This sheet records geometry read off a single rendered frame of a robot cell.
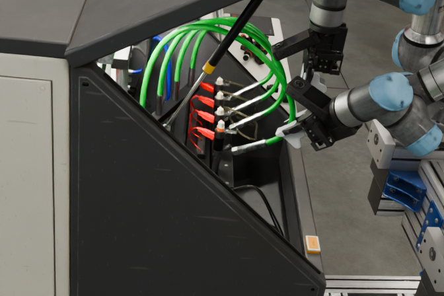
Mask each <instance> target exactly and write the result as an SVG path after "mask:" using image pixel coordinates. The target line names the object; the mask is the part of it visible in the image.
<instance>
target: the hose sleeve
mask: <svg viewBox="0 0 444 296"><path fill-rule="evenodd" d="M266 140H267V139H263V140H260V141H256V142H253V143H249V144H245V145H241V146H238V149H237V150H238V152H239V153H245V152H249V151H253V150H256V149H261V148H264V147H267V146H269V145H267V143H266Z"/></svg>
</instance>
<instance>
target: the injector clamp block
mask: <svg viewBox="0 0 444 296"><path fill-rule="evenodd" d="M224 123H225V125H224V126H225V128H227V127H229V126H230V125H231V121H230V119H229V118H228V120H227V121H224ZM205 128H206V129H208V130H210V122H209V121H207V120H206V121H205ZM197 141H198V137H197V136H195V144H196V145H197ZM228 144H231V146H232V137H231V134H229V133H227V134H225V142H224V145H228ZM194 154H195V156H197V147H196V146H195V145H194ZM200 160H201V161H202V162H203V163H204V164H205V165H207V166H208V167H209V168H210V138H208V137H205V158H204V159H200ZM218 177H220V179H222V181H224V182H225V183H226V184H227V185H228V186H229V187H230V188H231V189H232V188H234V183H233V153H232V149H229V150H228V151H226V152H224V153H222V154H221V160H220V163H219V170H218Z"/></svg>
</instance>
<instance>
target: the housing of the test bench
mask: <svg viewBox="0 0 444 296"><path fill-rule="evenodd" d="M85 2H86V0H0V296H70V68H71V66H70V64H69V62H68V61H67V59H66V58H65V56H64V54H65V51H66V48H67V47H69V45H70V43H71V39H72V37H73V34H74V32H75V29H76V27H77V23H78V21H79V18H80V16H81V13H82V10H83V7H84V5H85Z"/></svg>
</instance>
